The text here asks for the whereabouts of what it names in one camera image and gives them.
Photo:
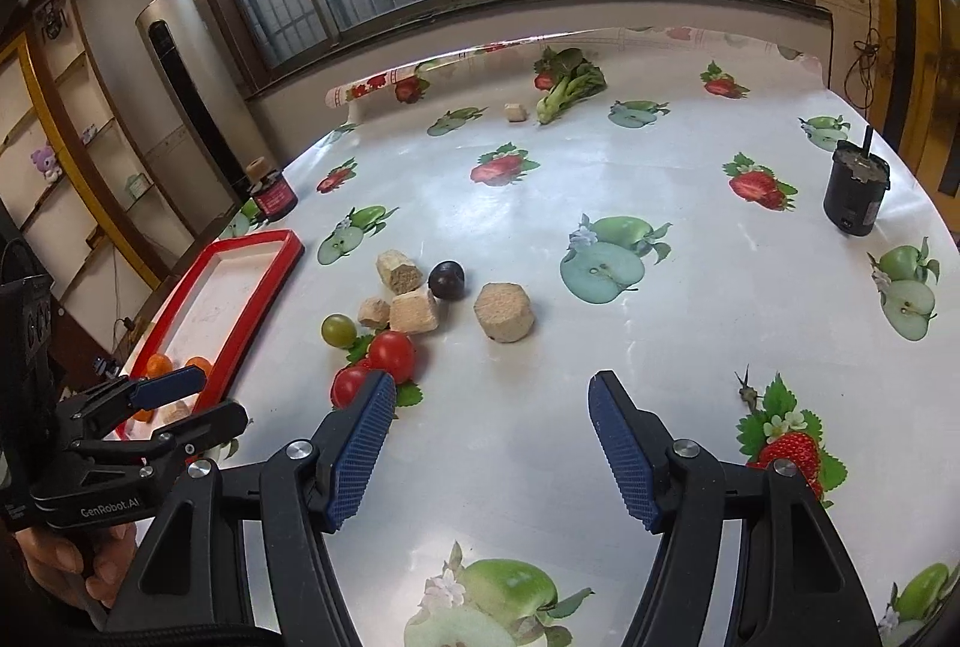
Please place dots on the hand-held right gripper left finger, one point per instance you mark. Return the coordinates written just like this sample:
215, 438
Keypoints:
360, 452

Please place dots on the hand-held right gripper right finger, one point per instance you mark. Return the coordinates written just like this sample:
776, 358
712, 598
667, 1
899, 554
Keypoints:
619, 452

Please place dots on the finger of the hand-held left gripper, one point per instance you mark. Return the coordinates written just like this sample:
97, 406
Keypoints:
214, 422
176, 383

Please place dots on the red tomato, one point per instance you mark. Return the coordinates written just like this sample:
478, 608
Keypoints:
391, 355
346, 385

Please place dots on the red rimmed white tray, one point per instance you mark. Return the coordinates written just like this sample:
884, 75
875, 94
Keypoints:
217, 295

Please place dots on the green tomato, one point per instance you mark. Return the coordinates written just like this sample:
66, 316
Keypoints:
338, 330

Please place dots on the large round cork block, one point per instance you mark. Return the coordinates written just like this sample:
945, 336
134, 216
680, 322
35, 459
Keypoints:
502, 312

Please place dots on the dark purple plum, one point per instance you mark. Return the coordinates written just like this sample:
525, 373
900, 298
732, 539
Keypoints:
446, 280

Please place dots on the person's left hand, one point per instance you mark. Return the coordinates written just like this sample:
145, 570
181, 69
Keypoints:
75, 564

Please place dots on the small orange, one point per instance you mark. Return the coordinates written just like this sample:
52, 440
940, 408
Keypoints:
157, 364
199, 365

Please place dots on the large orange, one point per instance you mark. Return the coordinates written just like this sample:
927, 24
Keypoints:
139, 414

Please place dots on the fruit print tablecloth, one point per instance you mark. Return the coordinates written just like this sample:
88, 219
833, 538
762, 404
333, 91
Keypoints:
675, 317

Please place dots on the pale green box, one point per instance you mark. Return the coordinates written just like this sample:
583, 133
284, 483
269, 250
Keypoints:
135, 186

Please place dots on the black jar with red label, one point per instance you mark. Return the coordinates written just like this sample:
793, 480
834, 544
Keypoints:
274, 197

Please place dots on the beige cork spool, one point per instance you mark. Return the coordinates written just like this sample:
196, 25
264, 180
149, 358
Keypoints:
257, 167

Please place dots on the purple plush toy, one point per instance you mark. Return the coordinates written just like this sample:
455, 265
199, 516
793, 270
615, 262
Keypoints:
45, 161

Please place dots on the tall standing air conditioner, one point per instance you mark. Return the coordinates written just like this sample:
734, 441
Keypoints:
180, 70

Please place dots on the black cup with straw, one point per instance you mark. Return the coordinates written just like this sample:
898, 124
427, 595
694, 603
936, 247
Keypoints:
855, 190

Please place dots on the green leafy vegetable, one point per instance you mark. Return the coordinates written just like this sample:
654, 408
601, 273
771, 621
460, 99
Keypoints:
566, 85

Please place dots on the wooden wall shelf unit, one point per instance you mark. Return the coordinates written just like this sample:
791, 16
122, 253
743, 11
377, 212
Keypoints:
67, 115

